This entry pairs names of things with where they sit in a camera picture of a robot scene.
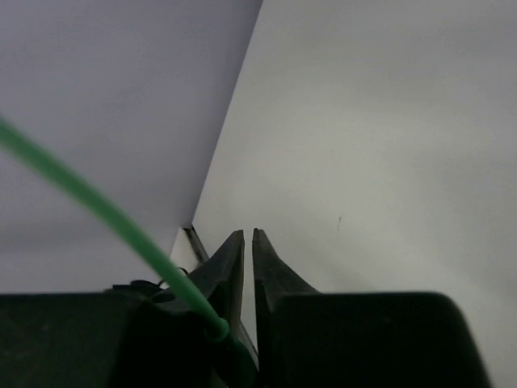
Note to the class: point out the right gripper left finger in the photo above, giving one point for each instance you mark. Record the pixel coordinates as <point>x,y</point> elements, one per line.
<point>133,335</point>

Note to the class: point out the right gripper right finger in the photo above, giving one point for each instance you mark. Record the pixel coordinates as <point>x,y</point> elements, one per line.
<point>311,339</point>

